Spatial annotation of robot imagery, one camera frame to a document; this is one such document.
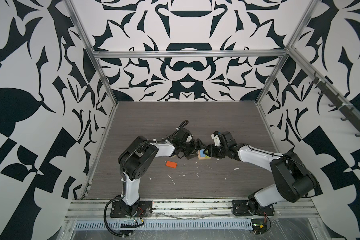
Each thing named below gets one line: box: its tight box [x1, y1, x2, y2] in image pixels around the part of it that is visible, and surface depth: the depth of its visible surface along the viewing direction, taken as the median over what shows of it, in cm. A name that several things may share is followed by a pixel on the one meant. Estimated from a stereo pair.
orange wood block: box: [166, 160, 178, 169], surface depth 90 cm
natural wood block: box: [197, 149, 211, 160], surface depth 93 cm
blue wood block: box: [200, 149, 206, 158], surface depth 92 cm
